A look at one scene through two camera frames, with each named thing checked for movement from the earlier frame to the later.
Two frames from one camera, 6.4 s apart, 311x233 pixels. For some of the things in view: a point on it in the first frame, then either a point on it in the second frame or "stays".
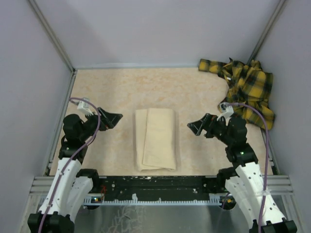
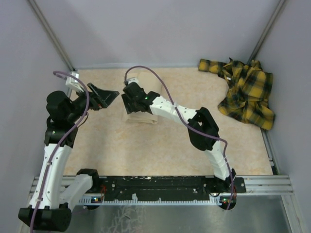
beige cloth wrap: [155, 139] to [151, 82]
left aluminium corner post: [52, 34] stays
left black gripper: [109, 119] to [99, 98]
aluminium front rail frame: [279, 185] stays
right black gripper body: [216, 128] to [130, 106]
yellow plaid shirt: [249, 84] stays
